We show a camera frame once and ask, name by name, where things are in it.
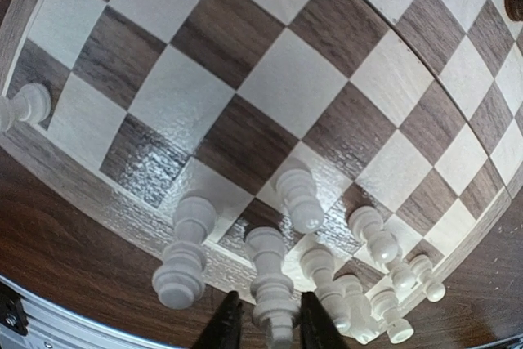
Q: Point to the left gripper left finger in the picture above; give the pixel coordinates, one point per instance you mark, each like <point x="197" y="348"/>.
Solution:
<point x="224" y="329"/>

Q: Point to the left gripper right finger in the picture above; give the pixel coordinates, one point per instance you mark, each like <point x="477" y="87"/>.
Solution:
<point x="317" y="330"/>

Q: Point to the white pawn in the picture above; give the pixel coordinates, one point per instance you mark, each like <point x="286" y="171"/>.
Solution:
<point x="367" y="226"/>
<point x="297" y="190"/>

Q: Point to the white chess piece short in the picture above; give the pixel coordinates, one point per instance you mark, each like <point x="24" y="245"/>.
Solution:
<point x="432" y="287"/>

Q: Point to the front aluminium rail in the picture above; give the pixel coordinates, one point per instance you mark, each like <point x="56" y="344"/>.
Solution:
<point x="29" y="321"/>

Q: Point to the white pawn second row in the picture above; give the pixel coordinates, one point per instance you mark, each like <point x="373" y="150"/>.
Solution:
<point x="401" y="275"/>

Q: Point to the wooden chess board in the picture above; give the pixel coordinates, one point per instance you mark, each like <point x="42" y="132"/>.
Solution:
<point x="400" y="102"/>

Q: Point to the white tall piece carried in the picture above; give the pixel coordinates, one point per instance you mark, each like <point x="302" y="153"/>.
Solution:
<point x="275" y="313"/>

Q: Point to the white chess piece tall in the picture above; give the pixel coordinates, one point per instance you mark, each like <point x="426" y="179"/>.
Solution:
<point x="363" y="327"/>

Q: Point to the dark pawn six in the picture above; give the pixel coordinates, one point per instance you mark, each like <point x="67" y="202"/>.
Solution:
<point x="514" y="9"/>

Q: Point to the white rook corner piece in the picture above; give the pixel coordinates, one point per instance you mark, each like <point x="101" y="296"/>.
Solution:
<point x="31" y="104"/>

